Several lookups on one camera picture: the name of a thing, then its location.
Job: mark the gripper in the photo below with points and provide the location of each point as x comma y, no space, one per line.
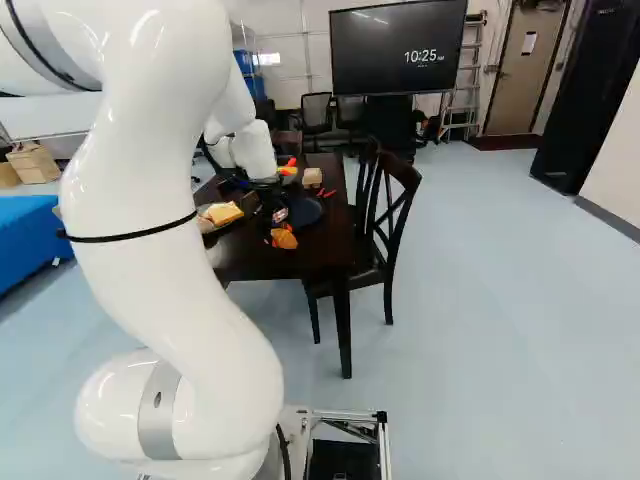
272,200

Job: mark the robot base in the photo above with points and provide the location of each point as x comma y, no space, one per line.
345,450

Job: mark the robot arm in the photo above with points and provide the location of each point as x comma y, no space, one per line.
150,250

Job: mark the black plate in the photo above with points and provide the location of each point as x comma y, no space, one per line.
307,212

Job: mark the croissant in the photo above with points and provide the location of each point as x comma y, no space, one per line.
224,212

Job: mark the dark wooden table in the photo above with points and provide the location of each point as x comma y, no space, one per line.
320,250

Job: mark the small orange toy pieces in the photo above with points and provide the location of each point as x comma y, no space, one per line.
327,193

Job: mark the pale wooden block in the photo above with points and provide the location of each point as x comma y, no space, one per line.
312,176

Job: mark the dark wooden chair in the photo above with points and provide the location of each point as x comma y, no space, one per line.
372,272

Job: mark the black mesh office chair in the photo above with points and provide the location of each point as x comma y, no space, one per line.
350,114
316,115

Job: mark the large black screen on stand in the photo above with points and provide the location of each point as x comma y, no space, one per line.
395,45

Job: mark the metal ladder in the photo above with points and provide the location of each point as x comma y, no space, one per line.
467,80

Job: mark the cardboard box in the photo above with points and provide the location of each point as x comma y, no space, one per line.
34,162

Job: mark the beige door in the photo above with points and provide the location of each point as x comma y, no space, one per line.
522,70

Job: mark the tall black cabinet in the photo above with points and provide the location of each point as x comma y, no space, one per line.
580,100

